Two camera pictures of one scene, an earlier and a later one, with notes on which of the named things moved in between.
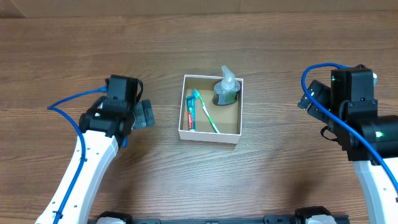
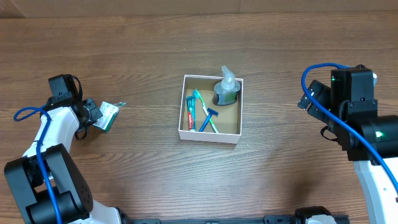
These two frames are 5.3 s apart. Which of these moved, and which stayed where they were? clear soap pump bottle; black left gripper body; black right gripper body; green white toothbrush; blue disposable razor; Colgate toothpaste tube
Moved: black left gripper body; blue disposable razor
Stayed: clear soap pump bottle; black right gripper body; Colgate toothpaste tube; green white toothbrush
